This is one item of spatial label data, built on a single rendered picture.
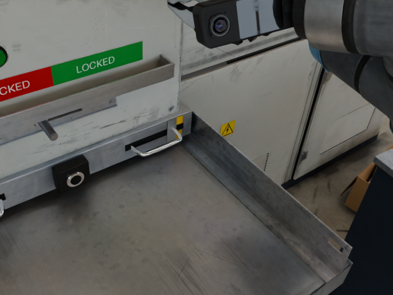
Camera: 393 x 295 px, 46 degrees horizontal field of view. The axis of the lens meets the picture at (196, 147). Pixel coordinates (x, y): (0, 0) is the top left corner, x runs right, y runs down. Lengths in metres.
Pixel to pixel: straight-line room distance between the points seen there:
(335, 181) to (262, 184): 1.42
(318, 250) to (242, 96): 0.76
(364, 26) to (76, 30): 0.42
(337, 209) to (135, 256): 1.46
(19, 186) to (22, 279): 0.15
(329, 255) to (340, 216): 1.30
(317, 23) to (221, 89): 0.90
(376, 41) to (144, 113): 0.51
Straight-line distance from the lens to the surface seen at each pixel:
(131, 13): 0.76
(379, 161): 1.21
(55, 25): 0.71
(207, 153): 0.95
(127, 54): 0.79
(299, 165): 2.04
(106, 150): 0.86
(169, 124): 0.91
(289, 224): 0.84
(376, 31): 0.48
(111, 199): 0.86
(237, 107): 1.47
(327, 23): 0.49
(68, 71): 0.75
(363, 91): 0.60
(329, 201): 2.15
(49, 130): 0.73
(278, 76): 1.55
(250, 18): 0.51
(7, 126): 0.71
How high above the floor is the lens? 1.47
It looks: 41 degrees down
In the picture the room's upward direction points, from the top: 5 degrees clockwise
